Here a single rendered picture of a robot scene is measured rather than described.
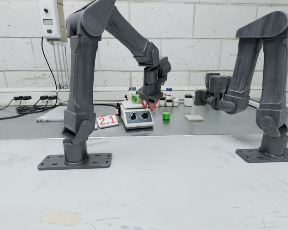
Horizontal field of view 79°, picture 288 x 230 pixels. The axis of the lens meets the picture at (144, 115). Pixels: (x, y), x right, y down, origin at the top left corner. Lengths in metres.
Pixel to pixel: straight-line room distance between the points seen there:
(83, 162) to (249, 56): 0.58
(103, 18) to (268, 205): 0.57
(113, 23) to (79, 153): 0.37
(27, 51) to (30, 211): 1.21
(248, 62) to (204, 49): 0.81
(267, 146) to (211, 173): 0.21
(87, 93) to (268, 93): 0.51
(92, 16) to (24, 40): 1.07
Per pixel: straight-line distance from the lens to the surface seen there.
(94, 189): 0.46
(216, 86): 0.68
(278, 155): 0.66
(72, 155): 0.52
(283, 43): 0.61
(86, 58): 0.49
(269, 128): 0.62
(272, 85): 0.62
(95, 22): 0.50
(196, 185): 0.47
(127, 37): 0.58
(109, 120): 0.84
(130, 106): 0.83
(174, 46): 1.37
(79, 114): 0.48
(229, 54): 1.51
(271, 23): 0.61
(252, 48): 0.64
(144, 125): 0.78
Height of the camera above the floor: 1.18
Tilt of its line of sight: 17 degrees down
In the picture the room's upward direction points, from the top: straight up
